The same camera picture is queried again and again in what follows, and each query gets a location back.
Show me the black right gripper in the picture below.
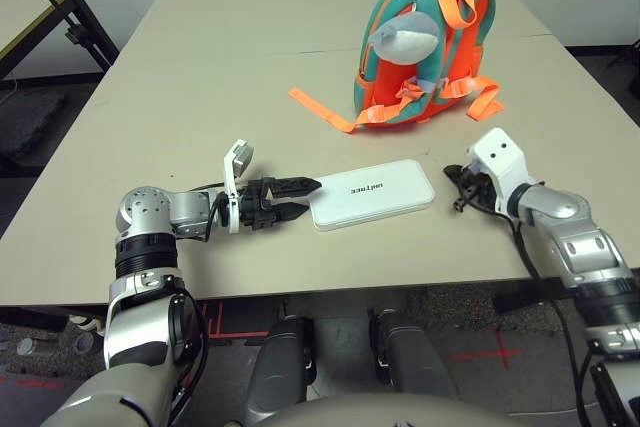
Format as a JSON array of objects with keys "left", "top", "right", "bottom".
[{"left": 443, "top": 164, "right": 501, "bottom": 213}]

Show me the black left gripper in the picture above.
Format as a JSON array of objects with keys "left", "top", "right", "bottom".
[{"left": 238, "top": 176, "right": 321, "bottom": 234}]

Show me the white rectangular pencil case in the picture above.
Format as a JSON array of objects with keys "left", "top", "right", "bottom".
[{"left": 309, "top": 158, "right": 436, "bottom": 233}]

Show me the teal and orange backpack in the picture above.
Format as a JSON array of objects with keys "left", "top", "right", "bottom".
[{"left": 288, "top": 0, "right": 505, "bottom": 136}]

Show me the grey robot left leg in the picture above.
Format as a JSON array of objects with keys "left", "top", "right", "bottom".
[{"left": 247, "top": 314, "right": 316, "bottom": 413}]

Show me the grey robot leg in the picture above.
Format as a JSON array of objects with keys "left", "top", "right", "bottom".
[
  {"left": 247, "top": 314, "right": 316, "bottom": 413},
  {"left": 368, "top": 307, "right": 459, "bottom": 403}
]

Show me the grey robot right leg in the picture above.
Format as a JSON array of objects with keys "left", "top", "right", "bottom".
[{"left": 368, "top": 307, "right": 459, "bottom": 403}]

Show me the beige robot torso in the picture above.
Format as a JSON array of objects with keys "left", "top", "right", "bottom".
[{"left": 239, "top": 396, "right": 511, "bottom": 427}]

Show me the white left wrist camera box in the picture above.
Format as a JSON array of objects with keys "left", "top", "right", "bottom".
[{"left": 221, "top": 139, "right": 256, "bottom": 234}]

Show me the black frame side table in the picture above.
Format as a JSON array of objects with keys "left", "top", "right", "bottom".
[{"left": 0, "top": 0, "right": 121, "bottom": 83}]

